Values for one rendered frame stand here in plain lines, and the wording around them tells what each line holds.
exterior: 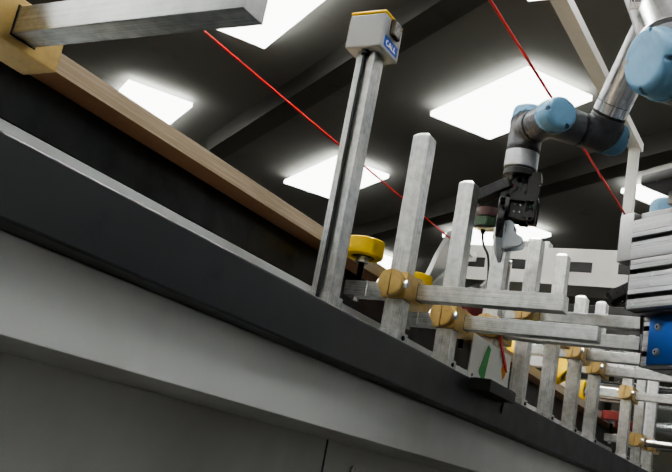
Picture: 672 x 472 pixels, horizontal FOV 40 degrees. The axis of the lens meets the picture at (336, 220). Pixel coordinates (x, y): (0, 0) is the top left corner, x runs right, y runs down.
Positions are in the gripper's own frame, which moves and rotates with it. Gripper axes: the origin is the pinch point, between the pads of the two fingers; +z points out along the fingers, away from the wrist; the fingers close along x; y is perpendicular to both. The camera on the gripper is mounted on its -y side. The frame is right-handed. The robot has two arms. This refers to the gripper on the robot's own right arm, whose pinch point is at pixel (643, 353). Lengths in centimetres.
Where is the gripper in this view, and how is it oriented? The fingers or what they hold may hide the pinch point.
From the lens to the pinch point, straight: 211.7
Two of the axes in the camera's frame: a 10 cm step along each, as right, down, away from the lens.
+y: 8.6, 0.2, -5.0
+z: -1.8, 9.5, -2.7
